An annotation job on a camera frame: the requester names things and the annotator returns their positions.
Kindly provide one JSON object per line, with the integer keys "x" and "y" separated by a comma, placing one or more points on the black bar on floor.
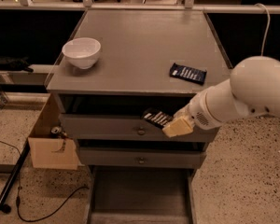
{"x": 13, "y": 171}

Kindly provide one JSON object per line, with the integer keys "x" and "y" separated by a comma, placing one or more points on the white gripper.
{"x": 198, "y": 113}

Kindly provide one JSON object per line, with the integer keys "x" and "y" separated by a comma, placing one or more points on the grey top drawer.
{"x": 124, "y": 128}

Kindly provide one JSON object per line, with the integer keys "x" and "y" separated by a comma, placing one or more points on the grey drawer cabinet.
{"x": 132, "y": 74}

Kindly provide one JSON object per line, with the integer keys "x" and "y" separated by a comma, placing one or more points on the cardboard box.
{"x": 49, "y": 151}

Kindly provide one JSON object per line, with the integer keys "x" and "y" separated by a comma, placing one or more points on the white ceramic bowl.
{"x": 83, "y": 52}

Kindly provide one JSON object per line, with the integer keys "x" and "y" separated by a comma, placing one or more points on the metal can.
{"x": 56, "y": 130}

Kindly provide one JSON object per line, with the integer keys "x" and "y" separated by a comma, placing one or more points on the grey drawer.
{"x": 141, "y": 158}
{"x": 124, "y": 128}
{"x": 133, "y": 195}

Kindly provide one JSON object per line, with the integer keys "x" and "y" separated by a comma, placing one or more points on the grey bottom drawer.
{"x": 133, "y": 195}

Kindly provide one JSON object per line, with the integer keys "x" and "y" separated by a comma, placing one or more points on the black object on ledge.
{"x": 14, "y": 64}

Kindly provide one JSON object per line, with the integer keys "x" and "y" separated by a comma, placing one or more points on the grey middle drawer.
{"x": 141, "y": 158}

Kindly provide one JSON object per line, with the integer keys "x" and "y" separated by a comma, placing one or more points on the black chocolate rxbar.
{"x": 156, "y": 117}

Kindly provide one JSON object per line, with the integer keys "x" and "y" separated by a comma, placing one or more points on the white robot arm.
{"x": 253, "y": 89}

